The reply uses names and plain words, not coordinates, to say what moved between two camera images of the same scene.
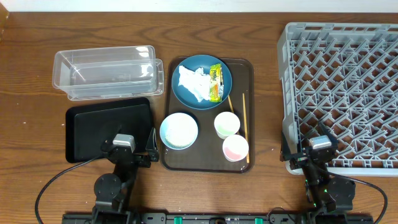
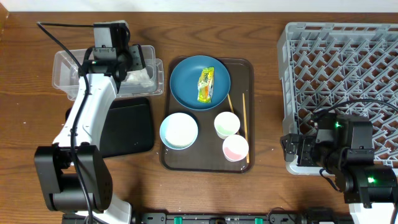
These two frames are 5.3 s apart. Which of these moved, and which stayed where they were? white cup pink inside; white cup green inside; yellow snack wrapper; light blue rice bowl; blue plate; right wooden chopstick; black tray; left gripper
Moved: left gripper; yellow snack wrapper
Stayed: right wooden chopstick; blue plate; white cup pink inside; black tray; light blue rice bowl; white cup green inside
